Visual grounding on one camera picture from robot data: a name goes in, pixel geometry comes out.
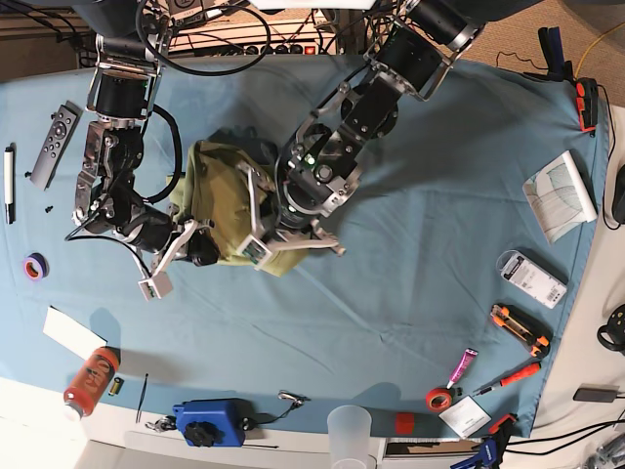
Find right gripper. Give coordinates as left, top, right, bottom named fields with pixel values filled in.
left=146, top=218, right=220, bottom=278

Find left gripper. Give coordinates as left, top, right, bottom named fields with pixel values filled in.
left=236, top=161, right=346, bottom=256

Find olive green t-shirt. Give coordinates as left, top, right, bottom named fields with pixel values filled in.
left=165, top=140, right=312, bottom=278

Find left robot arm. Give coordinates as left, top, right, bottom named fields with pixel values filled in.
left=237, top=1, right=484, bottom=268

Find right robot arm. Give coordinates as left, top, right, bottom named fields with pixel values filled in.
left=66, top=1, right=219, bottom=277

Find blue table cloth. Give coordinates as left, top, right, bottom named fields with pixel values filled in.
left=1, top=62, right=609, bottom=433

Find white paper card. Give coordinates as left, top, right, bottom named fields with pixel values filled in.
left=43, top=306, right=107, bottom=360

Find small yellow black battery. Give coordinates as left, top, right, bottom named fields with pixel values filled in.
left=108, top=376, right=124, bottom=397

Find purple tape roll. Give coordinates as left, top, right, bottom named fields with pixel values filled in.
left=22, top=252, right=50, bottom=281

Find silver carabiner clip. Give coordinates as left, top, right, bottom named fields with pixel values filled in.
left=277, top=390, right=310, bottom=407

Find black tweezers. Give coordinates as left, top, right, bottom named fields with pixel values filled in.
left=135, top=373, right=149, bottom=424

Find blue plastic box device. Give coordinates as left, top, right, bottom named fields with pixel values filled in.
left=172, top=399, right=255, bottom=448

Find grey remote control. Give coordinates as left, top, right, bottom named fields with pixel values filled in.
left=30, top=101, right=82, bottom=191

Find translucent plastic cup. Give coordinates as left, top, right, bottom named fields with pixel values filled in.
left=327, top=405, right=372, bottom=469

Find pink glue tube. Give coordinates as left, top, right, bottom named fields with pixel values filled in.
left=446, top=348, right=479, bottom=389

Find red tape roll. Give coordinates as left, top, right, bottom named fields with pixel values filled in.
left=426, top=388, right=455, bottom=412

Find clear plastic screw box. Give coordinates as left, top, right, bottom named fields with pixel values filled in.
left=496, top=250, right=567, bottom=310

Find red plastic block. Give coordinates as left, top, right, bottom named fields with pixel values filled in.
left=395, top=412, right=415, bottom=436

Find white marker pen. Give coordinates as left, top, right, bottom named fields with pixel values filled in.
left=3, top=144, right=16, bottom=225

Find white power strip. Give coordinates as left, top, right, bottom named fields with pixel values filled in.
left=169, top=16, right=336, bottom=58

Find white square packet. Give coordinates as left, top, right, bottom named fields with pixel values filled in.
left=438, top=396, right=491, bottom=439

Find orange black utility knife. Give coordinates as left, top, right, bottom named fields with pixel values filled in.
left=490, top=304, right=553, bottom=360

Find leaf pattern notebook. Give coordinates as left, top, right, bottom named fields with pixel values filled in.
left=522, top=150, right=598, bottom=244

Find blue black clamp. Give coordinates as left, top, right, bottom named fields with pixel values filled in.
left=450, top=413, right=517, bottom=469

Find black orange tool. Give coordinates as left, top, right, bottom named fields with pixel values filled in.
left=575, top=77, right=599, bottom=137

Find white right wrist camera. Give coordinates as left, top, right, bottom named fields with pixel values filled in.
left=138, top=272, right=173, bottom=301

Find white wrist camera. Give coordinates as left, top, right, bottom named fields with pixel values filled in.
left=138, top=272, right=173, bottom=301
left=236, top=234, right=273, bottom=270

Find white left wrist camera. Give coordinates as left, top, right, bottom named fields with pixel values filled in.
left=236, top=234, right=273, bottom=270

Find orange handle screwdriver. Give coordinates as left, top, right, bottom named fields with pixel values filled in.
left=472, top=362, right=541, bottom=396

